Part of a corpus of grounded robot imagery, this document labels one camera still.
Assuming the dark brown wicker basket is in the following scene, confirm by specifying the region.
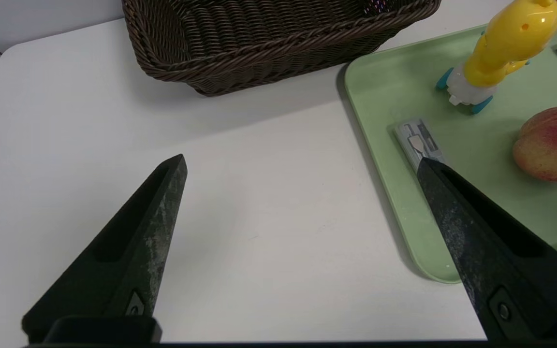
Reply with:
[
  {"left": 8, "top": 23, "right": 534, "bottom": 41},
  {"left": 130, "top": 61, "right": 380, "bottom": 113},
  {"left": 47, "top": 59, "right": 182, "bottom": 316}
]
[{"left": 122, "top": 0, "right": 442, "bottom": 97}]

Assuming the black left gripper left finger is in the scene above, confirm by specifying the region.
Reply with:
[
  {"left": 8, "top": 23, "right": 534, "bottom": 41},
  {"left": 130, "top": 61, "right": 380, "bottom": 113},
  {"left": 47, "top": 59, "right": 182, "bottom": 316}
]
[{"left": 21, "top": 154, "right": 189, "bottom": 344}]

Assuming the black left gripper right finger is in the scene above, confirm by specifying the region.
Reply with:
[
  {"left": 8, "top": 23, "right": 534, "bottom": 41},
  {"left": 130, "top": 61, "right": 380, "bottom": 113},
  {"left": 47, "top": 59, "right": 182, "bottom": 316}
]
[{"left": 416, "top": 159, "right": 557, "bottom": 343}]

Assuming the red peach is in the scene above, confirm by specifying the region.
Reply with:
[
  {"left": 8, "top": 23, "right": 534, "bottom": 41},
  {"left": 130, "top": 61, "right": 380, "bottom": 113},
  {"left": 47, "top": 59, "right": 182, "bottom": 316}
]
[{"left": 513, "top": 105, "right": 557, "bottom": 182}]

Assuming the silver metal drafting compass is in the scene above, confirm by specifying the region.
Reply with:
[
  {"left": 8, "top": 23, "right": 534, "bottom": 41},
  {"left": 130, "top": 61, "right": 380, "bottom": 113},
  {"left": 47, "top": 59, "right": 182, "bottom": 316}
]
[{"left": 406, "top": 123, "right": 440, "bottom": 161}]

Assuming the yellow duck toy car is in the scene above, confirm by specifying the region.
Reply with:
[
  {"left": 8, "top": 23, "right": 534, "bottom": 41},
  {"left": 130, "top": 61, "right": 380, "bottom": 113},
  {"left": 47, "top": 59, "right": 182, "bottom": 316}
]
[{"left": 436, "top": 0, "right": 557, "bottom": 115}]

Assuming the green plastic tray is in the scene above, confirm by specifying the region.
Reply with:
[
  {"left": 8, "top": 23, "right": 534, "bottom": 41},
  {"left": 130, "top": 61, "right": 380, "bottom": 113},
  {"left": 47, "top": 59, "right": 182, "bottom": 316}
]
[{"left": 344, "top": 0, "right": 557, "bottom": 284}]

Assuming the clear plastic compass case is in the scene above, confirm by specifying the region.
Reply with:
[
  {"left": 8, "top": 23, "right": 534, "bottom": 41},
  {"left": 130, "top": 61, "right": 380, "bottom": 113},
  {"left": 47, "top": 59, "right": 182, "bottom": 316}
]
[{"left": 395, "top": 119, "right": 446, "bottom": 174}]

